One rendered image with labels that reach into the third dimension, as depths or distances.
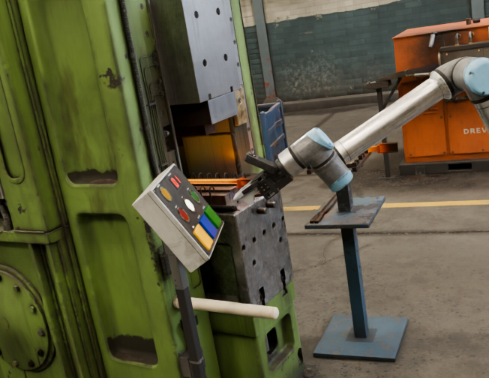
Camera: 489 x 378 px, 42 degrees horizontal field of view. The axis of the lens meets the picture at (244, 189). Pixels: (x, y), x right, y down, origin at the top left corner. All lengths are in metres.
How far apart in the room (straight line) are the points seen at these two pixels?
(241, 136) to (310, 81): 7.53
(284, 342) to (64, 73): 1.54
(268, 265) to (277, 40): 7.97
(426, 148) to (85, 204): 4.03
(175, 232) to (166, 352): 0.80
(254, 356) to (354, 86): 7.82
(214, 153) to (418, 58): 3.29
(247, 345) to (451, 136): 3.69
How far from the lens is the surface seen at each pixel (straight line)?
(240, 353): 2.84
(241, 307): 2.39
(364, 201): 3.21
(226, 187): 2.64
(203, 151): 3.01
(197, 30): 2.49
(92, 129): 2.55
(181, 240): 1.98
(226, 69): 2.62
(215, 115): 2.53
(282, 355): 3.02
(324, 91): 10.40
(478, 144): 6.03
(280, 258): 2.85
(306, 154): 2.09
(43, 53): 2.61
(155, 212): 1.97
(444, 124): 6.01
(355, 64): 10.22
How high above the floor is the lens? 1.66
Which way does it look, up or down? 15 degrees down
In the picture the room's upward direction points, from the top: 10 degrees counter-clockwise
